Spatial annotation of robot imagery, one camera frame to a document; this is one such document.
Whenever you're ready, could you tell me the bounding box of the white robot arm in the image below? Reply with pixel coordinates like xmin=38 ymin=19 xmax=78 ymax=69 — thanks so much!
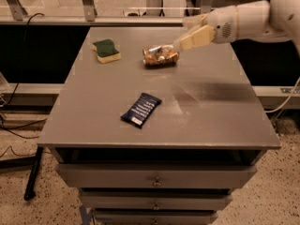
xmin=172 ymin=0 xmax=300 ymax=53

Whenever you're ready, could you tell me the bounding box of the white cable on right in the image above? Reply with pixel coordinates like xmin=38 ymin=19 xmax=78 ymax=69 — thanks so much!
xmin=264 ymin=77 xmax=300 ymax=114

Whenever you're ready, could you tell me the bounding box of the orange soda can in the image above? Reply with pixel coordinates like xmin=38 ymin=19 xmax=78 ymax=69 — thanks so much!
xmin=142 ymin=45 xmax=179 ymax=68

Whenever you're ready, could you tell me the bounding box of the grey drawer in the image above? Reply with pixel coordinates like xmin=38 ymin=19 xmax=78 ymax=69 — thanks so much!
xmin=94 ymin=209 xmax=218 ymax=225
xmin=56 ymin=164 xmax=257 ymax=188
xmin=79 ymin=189 xmax=233 ymax=211

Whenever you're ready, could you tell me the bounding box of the black metal leg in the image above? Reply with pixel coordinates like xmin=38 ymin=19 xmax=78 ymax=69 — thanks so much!
xmin=23 ymin=147 xmax=43 ymax=202

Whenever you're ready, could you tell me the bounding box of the grey metal rail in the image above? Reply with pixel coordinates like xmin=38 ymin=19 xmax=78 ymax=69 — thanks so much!
xmin=0 ymin=15 xmax=183 ymax=27

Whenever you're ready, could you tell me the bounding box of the top grey drawer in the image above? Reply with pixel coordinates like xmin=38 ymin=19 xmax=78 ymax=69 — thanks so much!
xmin=56 ymin=164 xmax=257 ymax=188

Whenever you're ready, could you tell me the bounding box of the grey drawer cabinet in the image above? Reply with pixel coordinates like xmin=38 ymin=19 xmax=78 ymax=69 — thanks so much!
xmin=37 ymin=26 xmax=281 ymax=225

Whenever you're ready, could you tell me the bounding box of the black cable on left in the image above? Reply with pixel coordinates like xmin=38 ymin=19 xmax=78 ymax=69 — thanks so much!
xmin=0 ymin=12 xmax=48 ymax=158

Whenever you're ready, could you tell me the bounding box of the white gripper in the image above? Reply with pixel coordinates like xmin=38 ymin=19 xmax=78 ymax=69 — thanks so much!
xmin=172 ymin=6 xmax=238 ymax=52

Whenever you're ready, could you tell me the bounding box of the dark blue snack packet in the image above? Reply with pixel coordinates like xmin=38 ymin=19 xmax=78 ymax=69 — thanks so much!
xmin=121 ymin=93 xmax=162 ymax=128

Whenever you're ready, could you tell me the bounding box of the middle grey drawer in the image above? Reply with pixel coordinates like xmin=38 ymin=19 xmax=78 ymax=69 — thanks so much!
xmin=79 ymin=189 xmax=233 ymax=211

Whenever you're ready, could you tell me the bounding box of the green and yellow sponge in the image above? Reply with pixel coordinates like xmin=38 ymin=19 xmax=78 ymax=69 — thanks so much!
xmin=92 ymin=38 xmax=121 ymax=64

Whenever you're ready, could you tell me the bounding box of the bottom grey drawer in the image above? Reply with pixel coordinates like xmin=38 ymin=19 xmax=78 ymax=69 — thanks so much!
xmin=94 ymin=209 xmax=218 ymax=225

